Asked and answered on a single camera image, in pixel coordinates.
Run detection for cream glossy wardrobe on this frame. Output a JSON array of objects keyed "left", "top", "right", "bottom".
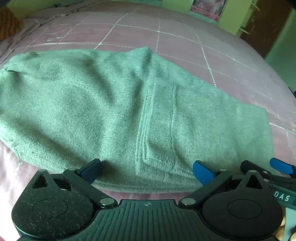
[{"left": 111, "top": 0, "right": 258, "bottom": 38}]

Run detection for green grey pants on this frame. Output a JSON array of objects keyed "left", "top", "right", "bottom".
[{"left": 1, "top": 47, "right": 274, "bottom": 193}]

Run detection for orange striped pillow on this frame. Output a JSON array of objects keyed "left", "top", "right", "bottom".
[{"left": 0, "top": 6, "right": 24, "bottom": 41}]

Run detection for lower right pink poster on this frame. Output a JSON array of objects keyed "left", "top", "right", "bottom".
[{"left": 190, "top": 0, "right": 227, "bottom": 22}]

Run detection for brown wooden door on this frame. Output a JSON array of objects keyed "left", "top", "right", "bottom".
[{"left": 240, "top": 0, "right": 292, "bottom": 58}]

